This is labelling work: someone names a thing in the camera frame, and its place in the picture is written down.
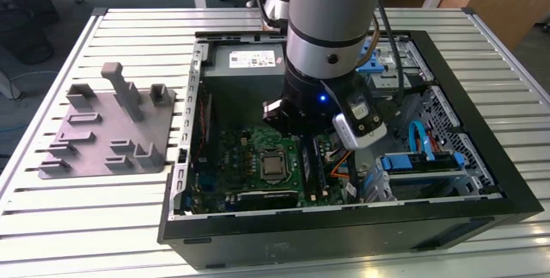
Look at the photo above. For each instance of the black PC case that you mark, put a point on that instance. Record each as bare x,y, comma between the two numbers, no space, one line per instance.
301,242

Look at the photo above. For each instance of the wooden cabinet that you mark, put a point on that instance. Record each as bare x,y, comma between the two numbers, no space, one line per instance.
508,1

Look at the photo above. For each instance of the CPU socket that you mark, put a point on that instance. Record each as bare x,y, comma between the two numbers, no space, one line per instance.
272,152

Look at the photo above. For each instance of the grey power supply unit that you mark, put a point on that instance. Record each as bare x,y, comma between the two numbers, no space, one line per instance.
241,98

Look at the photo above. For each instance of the grey parts rack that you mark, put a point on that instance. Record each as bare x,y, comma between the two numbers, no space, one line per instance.
107,120

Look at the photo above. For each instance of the blue plastic drive latch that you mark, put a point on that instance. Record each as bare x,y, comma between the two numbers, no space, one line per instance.
374,65

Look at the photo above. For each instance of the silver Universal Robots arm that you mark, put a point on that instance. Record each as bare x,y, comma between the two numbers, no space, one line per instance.
332,17

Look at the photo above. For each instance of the silver CPU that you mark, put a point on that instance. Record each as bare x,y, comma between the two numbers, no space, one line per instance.
274,166

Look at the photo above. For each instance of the silver disk bay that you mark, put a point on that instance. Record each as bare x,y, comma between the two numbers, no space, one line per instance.
430,175

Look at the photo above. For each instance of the black graphics card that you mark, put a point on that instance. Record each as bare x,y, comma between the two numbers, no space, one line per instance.
266,199

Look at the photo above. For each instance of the hard disk in blue carrier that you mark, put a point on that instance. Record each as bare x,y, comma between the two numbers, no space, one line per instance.
397,163

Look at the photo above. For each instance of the green motherboard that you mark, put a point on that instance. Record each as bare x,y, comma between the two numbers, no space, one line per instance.
234,149

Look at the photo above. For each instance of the silver metal drive cage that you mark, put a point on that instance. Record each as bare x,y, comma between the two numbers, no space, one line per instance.
410,62

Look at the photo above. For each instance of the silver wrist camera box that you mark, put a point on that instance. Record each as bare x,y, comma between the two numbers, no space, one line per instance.
361,130

